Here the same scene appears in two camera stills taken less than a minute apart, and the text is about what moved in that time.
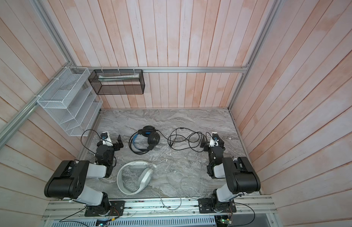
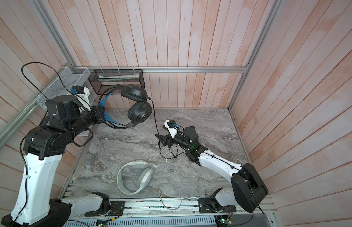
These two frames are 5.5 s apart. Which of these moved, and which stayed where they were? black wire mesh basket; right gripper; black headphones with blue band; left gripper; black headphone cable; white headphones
Moved: right gripper; black headphone cable; left gripper; black headphones with blue band
Stayed: black wire mesh basket; white headphones
